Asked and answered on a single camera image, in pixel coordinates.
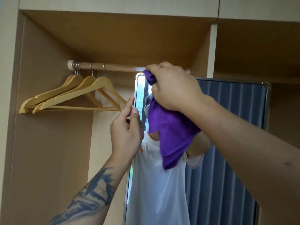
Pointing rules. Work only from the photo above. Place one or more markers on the person's left hand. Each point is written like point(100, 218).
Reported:
point(125, 135)

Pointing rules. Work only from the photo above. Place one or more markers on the pull-out wardrobe mirror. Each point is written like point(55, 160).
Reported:
point(222, 138)

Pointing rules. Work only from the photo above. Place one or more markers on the wooden hanging rod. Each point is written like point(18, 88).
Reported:
point(117, 67)

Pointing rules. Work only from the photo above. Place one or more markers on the person's right hand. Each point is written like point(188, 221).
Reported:
point(175, 89)

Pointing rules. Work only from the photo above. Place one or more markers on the person's right forearm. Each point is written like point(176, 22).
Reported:
point(253, 156)

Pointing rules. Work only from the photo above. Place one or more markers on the person's left forearm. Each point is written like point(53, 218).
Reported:
point(93, 194)

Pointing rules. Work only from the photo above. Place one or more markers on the purple cleaning cloth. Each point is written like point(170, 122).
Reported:
point(173, 133)

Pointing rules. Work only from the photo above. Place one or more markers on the wooden clothes hanger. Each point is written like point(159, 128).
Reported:
point(88, 80)
point(46, 94)
point(73, 80)
point(103, 83)

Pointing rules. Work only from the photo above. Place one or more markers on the light wooden wardrobe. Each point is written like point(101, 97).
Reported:
point(46, 149)

